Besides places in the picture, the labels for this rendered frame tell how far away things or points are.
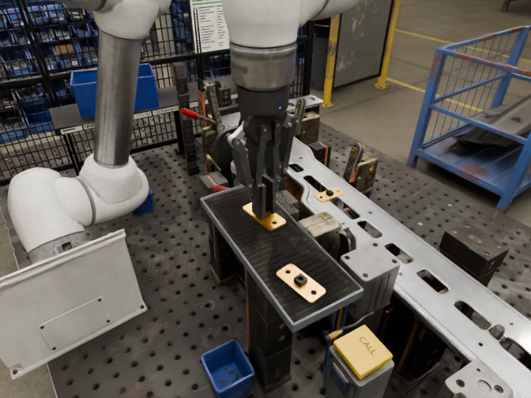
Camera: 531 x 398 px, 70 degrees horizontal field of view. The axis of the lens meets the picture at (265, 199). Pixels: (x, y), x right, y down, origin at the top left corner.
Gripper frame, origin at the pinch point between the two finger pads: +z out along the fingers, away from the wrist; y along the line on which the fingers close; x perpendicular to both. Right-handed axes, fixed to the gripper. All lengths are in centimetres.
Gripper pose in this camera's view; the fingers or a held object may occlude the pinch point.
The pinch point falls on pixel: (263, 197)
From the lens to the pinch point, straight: 66.5
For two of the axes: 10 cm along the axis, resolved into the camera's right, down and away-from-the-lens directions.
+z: 0.0, 8.0, 5.9
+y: -7.8, 3.7, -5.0
